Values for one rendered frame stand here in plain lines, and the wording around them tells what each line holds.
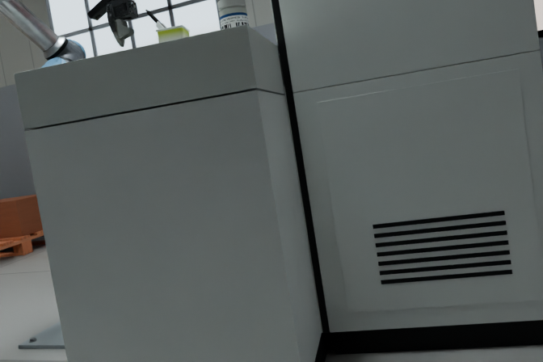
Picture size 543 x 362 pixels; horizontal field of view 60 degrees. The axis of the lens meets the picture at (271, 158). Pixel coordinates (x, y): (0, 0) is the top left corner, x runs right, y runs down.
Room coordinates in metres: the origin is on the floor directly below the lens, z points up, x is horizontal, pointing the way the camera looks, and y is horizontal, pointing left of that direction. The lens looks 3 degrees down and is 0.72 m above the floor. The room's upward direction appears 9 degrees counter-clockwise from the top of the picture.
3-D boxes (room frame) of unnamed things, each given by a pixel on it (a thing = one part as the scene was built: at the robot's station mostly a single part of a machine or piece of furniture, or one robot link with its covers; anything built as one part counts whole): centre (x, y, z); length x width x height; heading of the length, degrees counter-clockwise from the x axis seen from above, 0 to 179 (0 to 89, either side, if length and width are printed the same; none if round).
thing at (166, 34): (1.31, 0.21, 1.00); 0.07 x 0.07 x 0.07; 84
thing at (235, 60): (1.32, 0.27, 0.89); 0.62 x 0.35 x 0.14; 77
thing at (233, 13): (1.22, 0.04, 1.01); 0.07 x 0.07 x 0.10
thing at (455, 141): (1.74, -0.50, 0.41); 0.82 x 0.70 x 0.82; 167
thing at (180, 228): (1.63, 0.21, 0.41); 0.96 x 0.64 x 0.82; 167
